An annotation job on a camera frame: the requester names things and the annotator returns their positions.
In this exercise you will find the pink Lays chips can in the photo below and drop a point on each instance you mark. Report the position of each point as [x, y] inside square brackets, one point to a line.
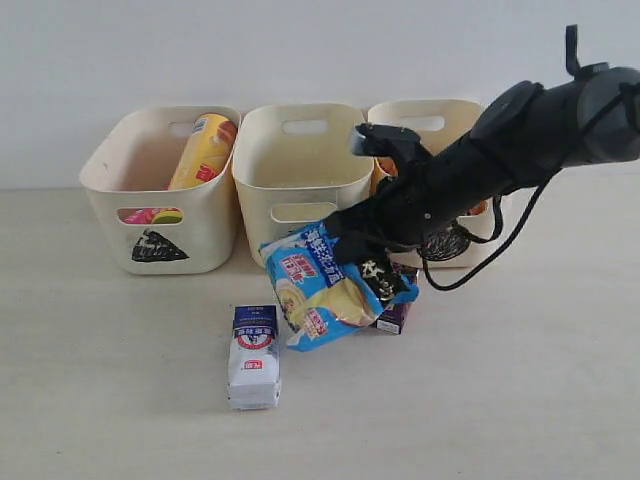
[144, 216]

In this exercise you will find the white blue milk carton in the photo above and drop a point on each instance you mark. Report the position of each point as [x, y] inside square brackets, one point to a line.
[254, 377]

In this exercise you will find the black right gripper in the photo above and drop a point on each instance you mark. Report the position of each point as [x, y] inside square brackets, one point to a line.
[426, 196]

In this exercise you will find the orange instant noodle bag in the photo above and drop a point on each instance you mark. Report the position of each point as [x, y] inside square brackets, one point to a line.
[386, 167]

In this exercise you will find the small dark purple box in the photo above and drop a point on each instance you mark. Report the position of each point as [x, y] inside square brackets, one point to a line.
[393, 318]

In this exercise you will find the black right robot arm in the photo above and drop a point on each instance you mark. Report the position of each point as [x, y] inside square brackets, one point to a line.
[523, 138]

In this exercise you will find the cream bin with triangle mark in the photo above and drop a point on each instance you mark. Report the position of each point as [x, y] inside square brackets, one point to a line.
[130, 170]

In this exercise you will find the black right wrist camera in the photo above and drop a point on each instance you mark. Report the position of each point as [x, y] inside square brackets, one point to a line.
[376, 140]

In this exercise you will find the yellow Lays chips can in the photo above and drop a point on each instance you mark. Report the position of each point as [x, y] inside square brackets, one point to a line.
[206, 152]

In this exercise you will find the cream bin with circle mark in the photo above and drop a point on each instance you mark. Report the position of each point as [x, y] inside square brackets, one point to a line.
[439, 122]

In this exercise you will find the blue instant noodle bag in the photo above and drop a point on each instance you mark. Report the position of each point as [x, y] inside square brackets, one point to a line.
[323, 300]

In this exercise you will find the cream bin with square mark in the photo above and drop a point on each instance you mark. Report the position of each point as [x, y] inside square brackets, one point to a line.
[292, 165]

